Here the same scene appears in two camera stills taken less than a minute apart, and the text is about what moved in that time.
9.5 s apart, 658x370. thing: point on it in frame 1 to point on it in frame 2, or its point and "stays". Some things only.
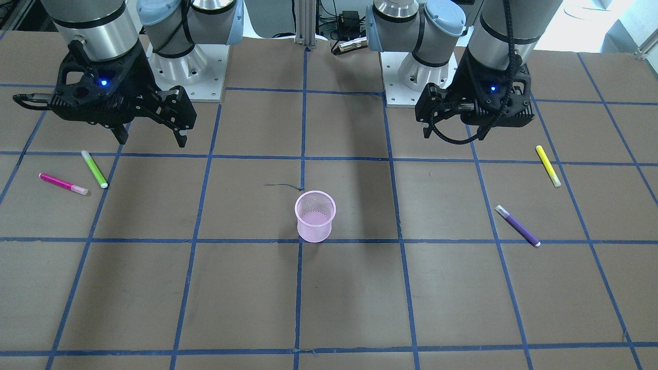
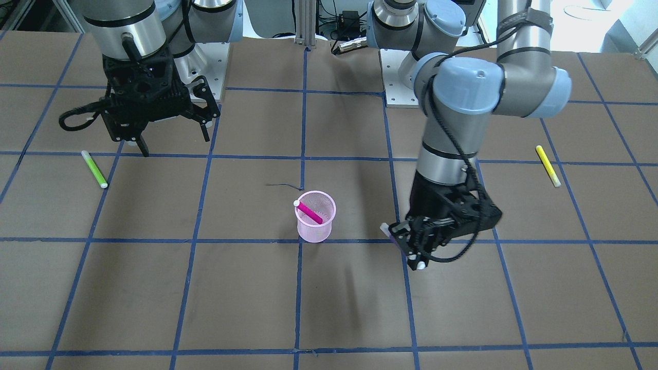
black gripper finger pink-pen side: [174, 109] to [201, 89]
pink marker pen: [56, 181] to [308, 211]
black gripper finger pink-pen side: [119, 130] to [143, 145]
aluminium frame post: [305, 22] stays
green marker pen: [95, 169] stays
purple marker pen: [529, 237] to [385, 227]
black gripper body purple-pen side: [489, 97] to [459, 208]
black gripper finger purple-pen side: [435, 104] to [417, 238]
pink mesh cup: [314, 210] stays
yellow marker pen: [548, 166] stays
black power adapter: [349, 24] stays
